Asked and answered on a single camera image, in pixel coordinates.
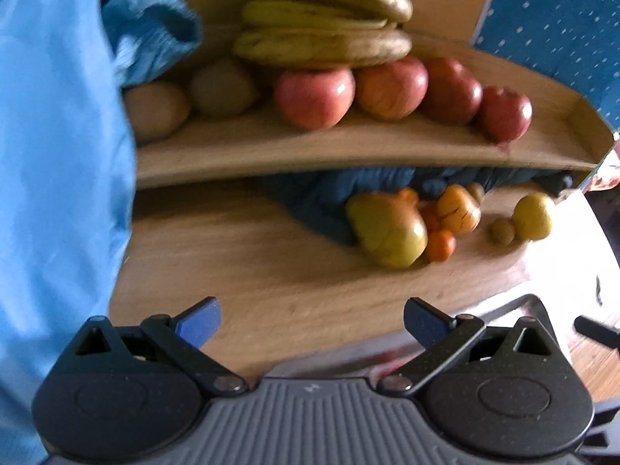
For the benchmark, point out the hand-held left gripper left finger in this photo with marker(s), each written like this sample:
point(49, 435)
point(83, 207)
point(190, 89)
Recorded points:
point(201, 323)

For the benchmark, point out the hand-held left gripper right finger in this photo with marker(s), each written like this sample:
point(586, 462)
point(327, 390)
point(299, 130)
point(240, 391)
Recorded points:
point(425, 324)

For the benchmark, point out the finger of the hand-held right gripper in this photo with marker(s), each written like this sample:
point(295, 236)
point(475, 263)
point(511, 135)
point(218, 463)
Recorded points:
point(598, 331)

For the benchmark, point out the small orange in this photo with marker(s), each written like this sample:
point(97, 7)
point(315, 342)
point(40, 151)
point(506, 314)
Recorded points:
point(441, 246)
point(408, 196)

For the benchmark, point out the metal tray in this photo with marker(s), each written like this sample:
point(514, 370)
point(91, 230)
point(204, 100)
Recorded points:
point(339, 356)

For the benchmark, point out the yellow green apple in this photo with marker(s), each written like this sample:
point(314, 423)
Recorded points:
point(387, 232)

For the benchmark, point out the reddish orange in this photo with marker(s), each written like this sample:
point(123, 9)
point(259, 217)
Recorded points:
point(428, 218)

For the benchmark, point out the large spotted orange fruit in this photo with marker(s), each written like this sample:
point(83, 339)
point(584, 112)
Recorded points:
point(457, 209)

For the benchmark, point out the brown round fruit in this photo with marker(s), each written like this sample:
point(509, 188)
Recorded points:
point(477, 191)

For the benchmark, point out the small brown kiwi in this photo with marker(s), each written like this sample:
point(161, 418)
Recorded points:
point(502, 231)

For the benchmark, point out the yellow lemon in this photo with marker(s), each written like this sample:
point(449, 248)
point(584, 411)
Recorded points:
point(533, 216)

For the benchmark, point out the dark blue cloth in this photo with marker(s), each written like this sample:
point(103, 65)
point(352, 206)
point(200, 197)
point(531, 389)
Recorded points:
point(315, 198)

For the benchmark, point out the wooden shelf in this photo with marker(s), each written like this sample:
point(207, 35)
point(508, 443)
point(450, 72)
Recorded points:
point(315, 150)

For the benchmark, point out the light blue garment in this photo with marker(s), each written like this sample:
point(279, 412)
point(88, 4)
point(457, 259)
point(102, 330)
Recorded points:
point(53, 155)

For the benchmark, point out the red apple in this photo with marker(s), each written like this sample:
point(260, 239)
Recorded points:
point(503, 111)
point(450, 89)
point(390, 87)
point(315, 97)

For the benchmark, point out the crumpled blue plastic bag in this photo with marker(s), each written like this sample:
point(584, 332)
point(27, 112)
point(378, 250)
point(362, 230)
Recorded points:
point(150, 24)

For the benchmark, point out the blue dotted fabric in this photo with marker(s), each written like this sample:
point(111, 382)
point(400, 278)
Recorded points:
point(557, 19)

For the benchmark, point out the ripe banana bunch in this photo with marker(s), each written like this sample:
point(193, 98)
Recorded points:
point(319, 24)

